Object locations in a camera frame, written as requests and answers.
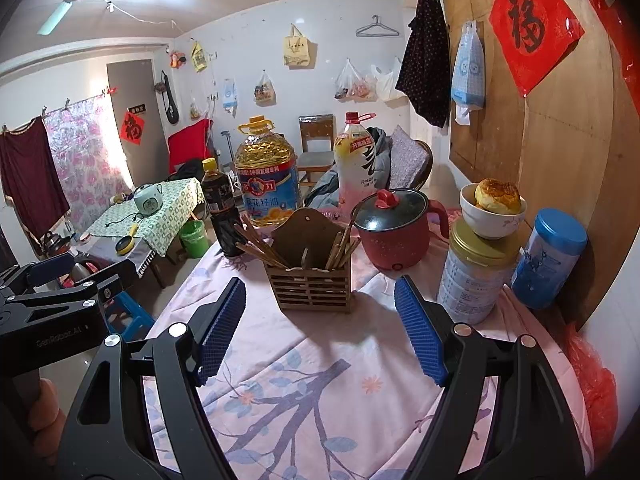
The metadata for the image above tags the small snack bag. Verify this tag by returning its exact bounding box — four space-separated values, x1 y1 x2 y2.
254 70 277 106

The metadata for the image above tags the green bucket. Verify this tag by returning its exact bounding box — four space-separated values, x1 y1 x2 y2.
178 220 211 259

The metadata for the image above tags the patterned chair cushion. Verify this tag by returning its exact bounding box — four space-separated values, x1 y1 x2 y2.
389 125 433 191

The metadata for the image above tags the blue hanging tissue bag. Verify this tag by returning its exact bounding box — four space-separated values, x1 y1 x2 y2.
451 20 486 126

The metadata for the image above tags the clear plastic bag with food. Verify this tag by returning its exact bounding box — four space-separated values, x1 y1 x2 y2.
334 58 377 101

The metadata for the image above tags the red paper door decoration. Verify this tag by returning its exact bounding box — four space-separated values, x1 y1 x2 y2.
119 111 147 145

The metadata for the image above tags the wire clothes hanger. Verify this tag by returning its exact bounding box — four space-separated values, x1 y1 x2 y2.
355 14 402 39

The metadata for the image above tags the grey fringed cloth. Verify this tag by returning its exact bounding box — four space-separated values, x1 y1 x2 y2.
80 232 156 281

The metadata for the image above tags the green checked table cover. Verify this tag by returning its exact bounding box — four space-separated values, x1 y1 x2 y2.
87 177 207 258

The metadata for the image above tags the dark teapot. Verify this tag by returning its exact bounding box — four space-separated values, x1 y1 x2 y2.
41 231 66 256

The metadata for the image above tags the white bowl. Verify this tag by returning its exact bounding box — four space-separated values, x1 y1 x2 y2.
459 182 527 240

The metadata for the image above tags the maroon hanging cloth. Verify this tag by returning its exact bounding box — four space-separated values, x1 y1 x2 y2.
0 116 71 256

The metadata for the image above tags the white bottle with red cap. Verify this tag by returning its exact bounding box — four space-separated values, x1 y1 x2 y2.
333 111 378 221

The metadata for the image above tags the red hanging banner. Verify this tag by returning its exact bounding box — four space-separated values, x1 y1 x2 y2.
590 0 640 66

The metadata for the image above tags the red plastic bag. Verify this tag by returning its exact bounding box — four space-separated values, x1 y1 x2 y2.
562 322 620 463

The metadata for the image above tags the pink floral hanging sheet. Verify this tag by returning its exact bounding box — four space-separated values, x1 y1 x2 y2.
44 94 133 233

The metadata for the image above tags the bunch of wooden chopsticks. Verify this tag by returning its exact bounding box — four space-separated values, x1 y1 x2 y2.
234 215 362 272

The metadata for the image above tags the mint green rice cooker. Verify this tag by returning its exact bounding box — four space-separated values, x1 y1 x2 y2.
133 183 165 215

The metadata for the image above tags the wooden wall board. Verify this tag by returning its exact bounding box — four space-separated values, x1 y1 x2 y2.
434 0 640 333

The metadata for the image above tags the red electric pot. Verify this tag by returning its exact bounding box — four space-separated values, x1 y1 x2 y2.
352 188 451 273

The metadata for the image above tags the pink floral tablecloth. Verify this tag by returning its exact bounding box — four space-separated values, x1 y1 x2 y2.
142 210 596 480

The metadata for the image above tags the round baked bun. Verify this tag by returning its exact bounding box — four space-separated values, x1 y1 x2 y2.
474 178 522 211

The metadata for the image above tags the blue plastic stool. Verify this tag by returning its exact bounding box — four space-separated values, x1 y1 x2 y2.
102 292 156 343

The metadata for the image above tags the red cloth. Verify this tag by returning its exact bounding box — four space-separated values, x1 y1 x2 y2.
167 119 215 176

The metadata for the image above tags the large cooking oil bottle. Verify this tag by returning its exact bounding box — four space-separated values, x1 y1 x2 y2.
234 115 300 227

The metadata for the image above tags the milk powder tin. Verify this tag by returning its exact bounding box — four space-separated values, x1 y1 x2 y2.
437 220 523 326

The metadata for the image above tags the red paper wall decoration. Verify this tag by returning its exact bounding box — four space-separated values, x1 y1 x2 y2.
488 0 586 98

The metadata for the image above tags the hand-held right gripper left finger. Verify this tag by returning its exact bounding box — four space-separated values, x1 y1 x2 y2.
56 276 247 480

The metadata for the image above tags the wooden chair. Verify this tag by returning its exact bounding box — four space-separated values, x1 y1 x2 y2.
298 114 337 183

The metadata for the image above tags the small blue hanging bag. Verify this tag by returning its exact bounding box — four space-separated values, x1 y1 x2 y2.
221 78 238 117

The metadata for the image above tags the dark dotted hanging garment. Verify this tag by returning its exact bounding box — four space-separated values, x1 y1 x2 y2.
395 0 452 128

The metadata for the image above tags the blue lidded canister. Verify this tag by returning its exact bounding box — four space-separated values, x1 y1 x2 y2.
511 208 588 310

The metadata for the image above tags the person's left hand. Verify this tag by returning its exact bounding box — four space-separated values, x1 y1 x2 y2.
25 379 67 463

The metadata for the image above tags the wooden chopstick holder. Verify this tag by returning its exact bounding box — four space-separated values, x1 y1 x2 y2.
264 207 353 314

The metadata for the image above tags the yellow tote bag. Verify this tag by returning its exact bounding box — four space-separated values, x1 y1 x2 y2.
283 24 316 69

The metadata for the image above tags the small yellow pan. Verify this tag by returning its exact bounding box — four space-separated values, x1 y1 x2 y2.
115 223 140 253

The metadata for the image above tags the grey door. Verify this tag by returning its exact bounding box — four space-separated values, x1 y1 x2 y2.
106 57 171 188

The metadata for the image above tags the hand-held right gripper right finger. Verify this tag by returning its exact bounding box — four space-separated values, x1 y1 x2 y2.
394 275 587 480

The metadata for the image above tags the black clothing pile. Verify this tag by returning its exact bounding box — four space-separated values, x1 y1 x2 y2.
167 159 206 183

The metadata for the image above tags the black racket bag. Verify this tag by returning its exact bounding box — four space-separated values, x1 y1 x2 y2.
159 70 180 126

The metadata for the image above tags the white plastic bag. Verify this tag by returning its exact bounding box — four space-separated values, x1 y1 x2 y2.
369 57 405 102

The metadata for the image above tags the dark soy sauce bottle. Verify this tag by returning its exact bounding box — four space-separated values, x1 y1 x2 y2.
201 157 243 259

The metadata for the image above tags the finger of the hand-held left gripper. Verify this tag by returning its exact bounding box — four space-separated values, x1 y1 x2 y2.
0 252 76 293
10 260 137 311

